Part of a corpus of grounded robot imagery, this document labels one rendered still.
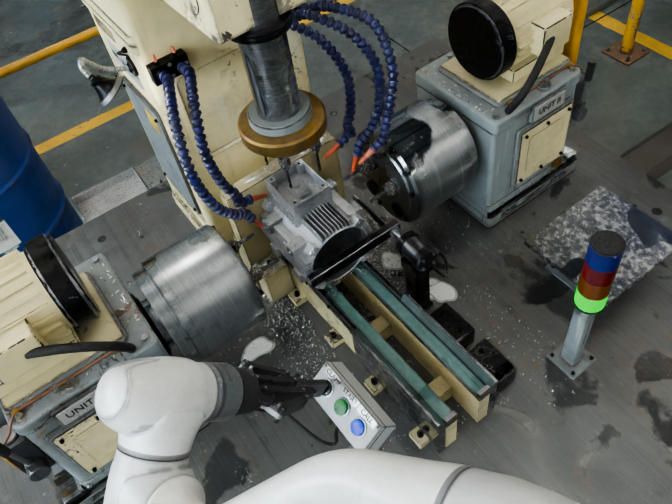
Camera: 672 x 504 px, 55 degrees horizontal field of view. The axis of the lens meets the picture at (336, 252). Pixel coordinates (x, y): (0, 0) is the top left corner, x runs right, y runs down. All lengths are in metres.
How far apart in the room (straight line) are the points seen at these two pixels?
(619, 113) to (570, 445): 2.23
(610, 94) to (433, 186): 2.14
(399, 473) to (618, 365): 0.99
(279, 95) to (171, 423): 0.63
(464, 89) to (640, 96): 2.03
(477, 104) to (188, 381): 0.97
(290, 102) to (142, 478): 0.71
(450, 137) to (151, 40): 0.68
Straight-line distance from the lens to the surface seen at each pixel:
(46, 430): 1.33
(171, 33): 1.35
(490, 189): 1.68
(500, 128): 1.55
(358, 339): 1.43
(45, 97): 4.24
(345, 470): 0.71
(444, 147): 1.52
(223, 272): 1.33
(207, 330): 1.34
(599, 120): 3.39
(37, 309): 1.19
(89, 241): 2.02
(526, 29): 1.56
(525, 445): 1.47
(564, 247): 1.61
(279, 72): 1.22
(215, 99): 1.47
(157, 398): 0.90
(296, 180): 1.50
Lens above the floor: 2.15
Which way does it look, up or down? 51 degrees down
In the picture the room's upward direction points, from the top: 11 degrees counter-clockwise
